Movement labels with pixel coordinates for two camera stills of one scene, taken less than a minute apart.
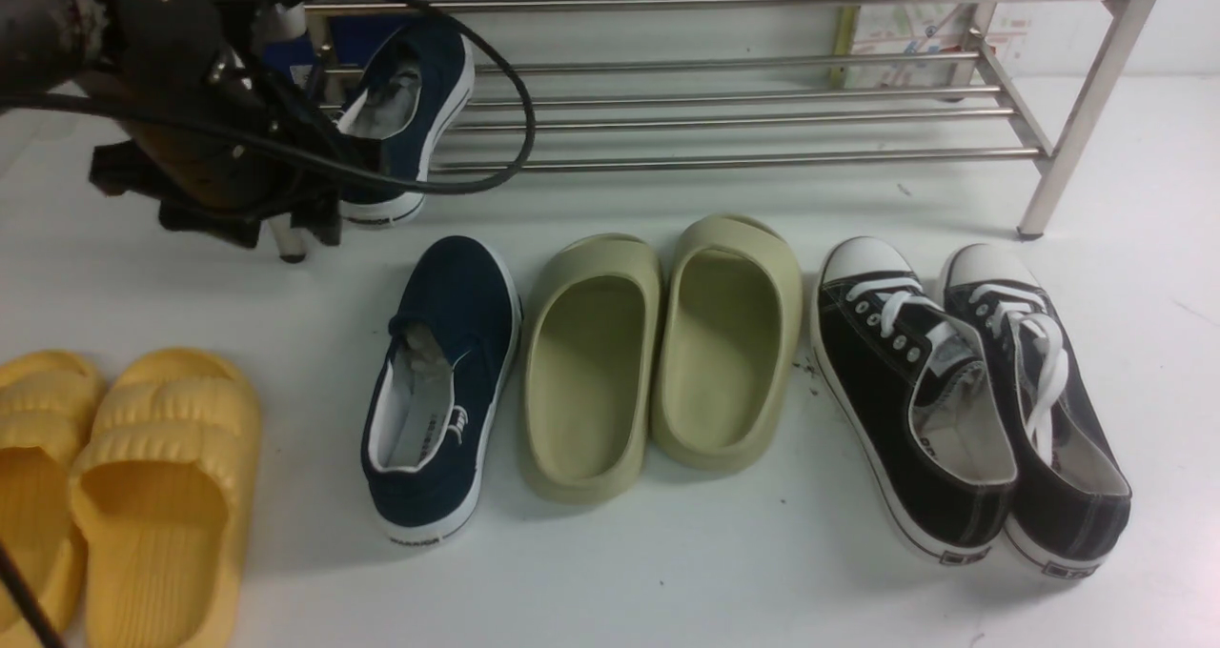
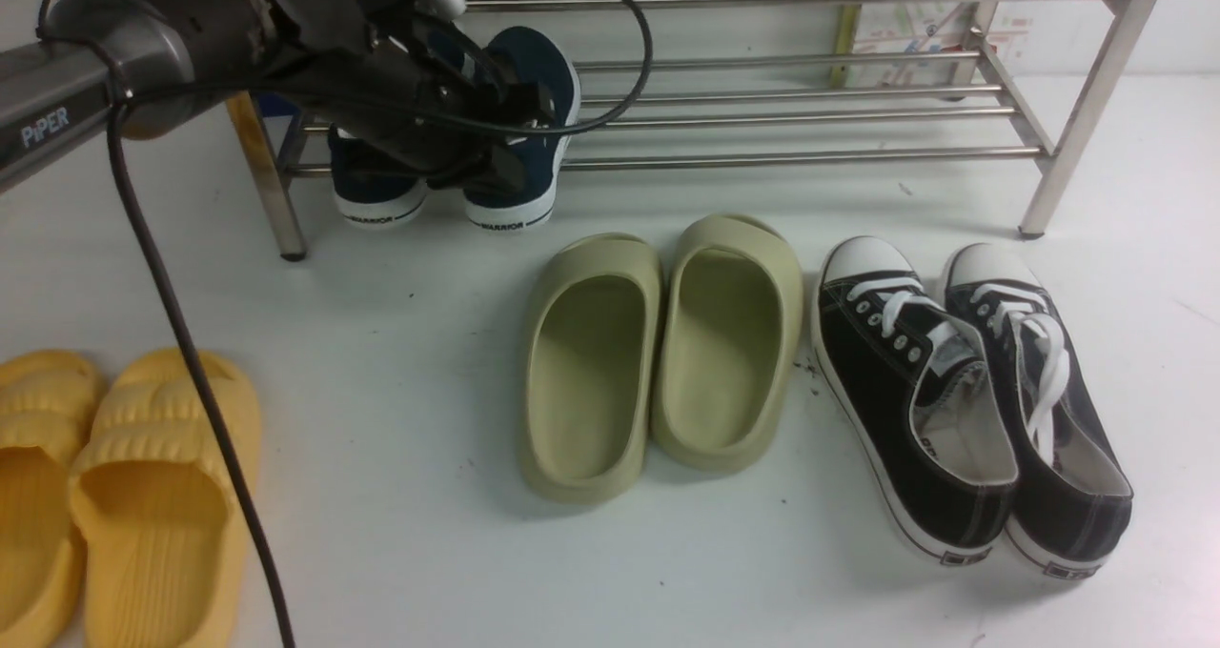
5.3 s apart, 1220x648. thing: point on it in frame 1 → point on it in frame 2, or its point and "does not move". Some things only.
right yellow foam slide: (161, 496) does not move
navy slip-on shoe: (443, 373) → (527, 202)
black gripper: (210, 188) → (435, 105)
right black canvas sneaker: (1069, 511) does not move
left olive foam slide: (592, 368) does not move
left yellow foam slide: (50, 405) does not move
